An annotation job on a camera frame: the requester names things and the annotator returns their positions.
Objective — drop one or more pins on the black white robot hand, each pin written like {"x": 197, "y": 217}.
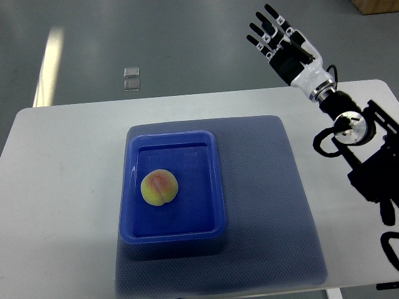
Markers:
{"x": 290, "y": 54}

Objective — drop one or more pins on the yellow red peach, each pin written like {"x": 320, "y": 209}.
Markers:
{"x": 159, "y": 187}

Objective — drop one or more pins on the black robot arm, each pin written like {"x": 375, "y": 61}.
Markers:
{"x": 367, "y": 138}

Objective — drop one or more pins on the upper metal floor plate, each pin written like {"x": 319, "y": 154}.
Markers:
{"x": 131, "y": 72}

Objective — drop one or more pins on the metal floor plate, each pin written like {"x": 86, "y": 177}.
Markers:
{"x": 131, "y": 72}
{"x": 132, "y": 84}

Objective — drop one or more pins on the lower metal floor plate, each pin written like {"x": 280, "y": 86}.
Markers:
{"x": 132, "y": 84}

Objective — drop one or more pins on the blue plastic tray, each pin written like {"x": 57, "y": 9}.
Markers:
{"x": 197, "y": 212}

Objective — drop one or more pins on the grey blue table mat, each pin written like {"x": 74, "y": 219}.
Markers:
{"x": 270, "y": 240}

